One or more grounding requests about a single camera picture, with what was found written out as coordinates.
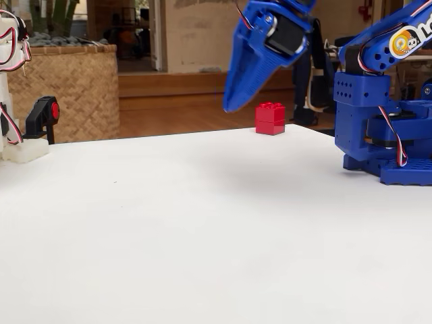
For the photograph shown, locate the small red cube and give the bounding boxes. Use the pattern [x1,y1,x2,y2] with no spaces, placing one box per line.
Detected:
[254,101,286,136]

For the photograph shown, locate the black white chair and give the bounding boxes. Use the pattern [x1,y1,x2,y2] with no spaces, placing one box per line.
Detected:
[290,16,339,128]

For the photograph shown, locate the wicker basket planter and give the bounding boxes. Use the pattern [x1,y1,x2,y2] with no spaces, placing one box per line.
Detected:
[6,43,121,144]

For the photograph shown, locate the green plant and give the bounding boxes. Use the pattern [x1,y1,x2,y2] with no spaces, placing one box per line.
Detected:
[28,0,80,38]

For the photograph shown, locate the black table clamp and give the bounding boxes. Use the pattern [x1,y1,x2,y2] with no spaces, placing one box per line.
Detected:
[22,95,61,146]

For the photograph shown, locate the red wall fixture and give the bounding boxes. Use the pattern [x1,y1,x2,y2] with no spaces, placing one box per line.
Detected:
[358,0,373,22]

